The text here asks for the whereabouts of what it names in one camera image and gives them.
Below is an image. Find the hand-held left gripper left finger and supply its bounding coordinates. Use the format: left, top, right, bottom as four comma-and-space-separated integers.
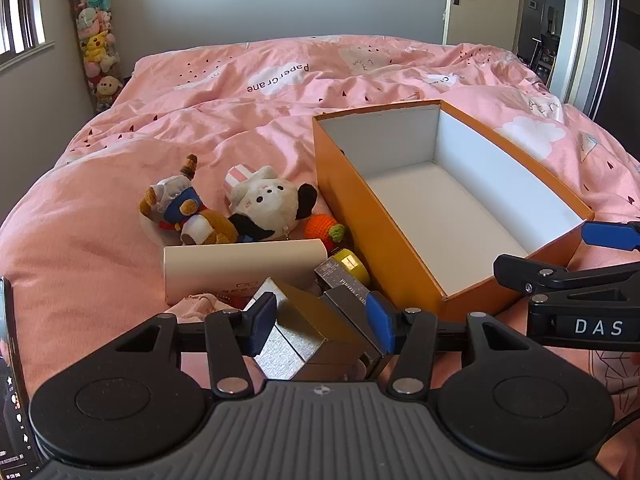
115, 291, 279, 400

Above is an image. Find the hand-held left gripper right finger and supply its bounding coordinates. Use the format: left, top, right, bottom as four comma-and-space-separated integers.
365, 290, 539, 397

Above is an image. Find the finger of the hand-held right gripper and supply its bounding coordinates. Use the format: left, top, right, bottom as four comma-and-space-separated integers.
492, 254, 640, 305
580, 220, 640, 252

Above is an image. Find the silver and gold box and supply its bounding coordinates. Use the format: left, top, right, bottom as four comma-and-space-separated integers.
244, 276, 368, 383

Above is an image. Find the pink pouch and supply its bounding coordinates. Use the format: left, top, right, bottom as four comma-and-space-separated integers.
167, 292, 251, 325

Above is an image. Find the orange crocheted toy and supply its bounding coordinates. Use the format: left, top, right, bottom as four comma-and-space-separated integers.
305, 214, 349, 249

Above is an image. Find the white plush toy striped hat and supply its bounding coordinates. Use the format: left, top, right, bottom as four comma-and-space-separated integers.
226, 165, 319, 243

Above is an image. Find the orange cardboard box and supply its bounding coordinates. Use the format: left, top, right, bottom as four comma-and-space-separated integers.
312, 99, 596, 323

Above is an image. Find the brown bear plush toy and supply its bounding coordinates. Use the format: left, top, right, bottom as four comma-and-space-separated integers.
139, 154, 240, 247

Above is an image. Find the dark grey box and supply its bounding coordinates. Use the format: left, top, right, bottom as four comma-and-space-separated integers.
314, 259, 397, 380

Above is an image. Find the cream cylinder box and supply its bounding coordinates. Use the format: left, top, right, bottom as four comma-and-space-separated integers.
162, 239, 328, 306

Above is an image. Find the pink printed blanket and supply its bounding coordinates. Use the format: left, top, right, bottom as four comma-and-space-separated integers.
0, 34, 640, 480

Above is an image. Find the white door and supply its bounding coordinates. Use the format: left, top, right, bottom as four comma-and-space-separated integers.
442, 0, 529, 57

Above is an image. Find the hanging stack of plush toys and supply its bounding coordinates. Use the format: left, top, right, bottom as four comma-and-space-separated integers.
65, 0, 124, 114

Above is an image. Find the window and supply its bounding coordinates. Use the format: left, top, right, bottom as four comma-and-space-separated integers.
0, 0, 56, 74

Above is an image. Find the black cable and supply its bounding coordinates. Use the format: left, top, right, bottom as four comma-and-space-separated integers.
597, 410, 640, 461

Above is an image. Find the silver door frame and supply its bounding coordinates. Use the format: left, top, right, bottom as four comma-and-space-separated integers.
550, 0, 623, 123

